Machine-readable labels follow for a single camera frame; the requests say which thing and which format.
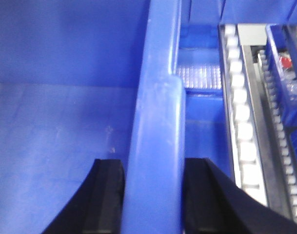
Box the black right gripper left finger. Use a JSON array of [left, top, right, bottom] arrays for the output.
[[43, 159, 125, 234]]

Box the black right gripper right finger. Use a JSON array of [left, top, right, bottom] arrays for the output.
[[184, 158, 297, 234]]

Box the large blue plastic bin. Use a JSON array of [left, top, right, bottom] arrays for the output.
[[0, 0, 185, 234]]

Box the blue bin below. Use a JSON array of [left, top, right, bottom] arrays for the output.
[[176, 0, 234, 179]]

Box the blue bin with bottles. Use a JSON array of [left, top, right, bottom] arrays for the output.
[[266, 24, 297, 155]]

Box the white roller track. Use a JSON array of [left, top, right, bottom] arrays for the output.
[[218, 24, 268, 206]]

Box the red capped clear bottle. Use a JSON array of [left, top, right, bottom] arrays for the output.
[[279, 53, 297, 100]]

